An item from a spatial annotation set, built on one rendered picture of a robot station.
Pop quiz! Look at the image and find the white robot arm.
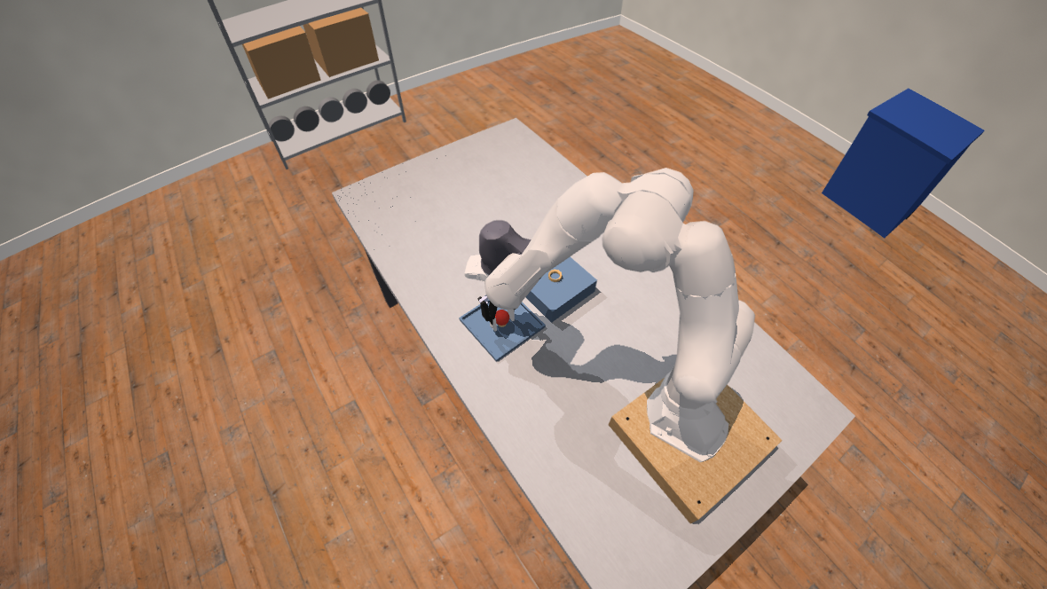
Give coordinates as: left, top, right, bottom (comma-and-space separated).
464, 168, 755, 462

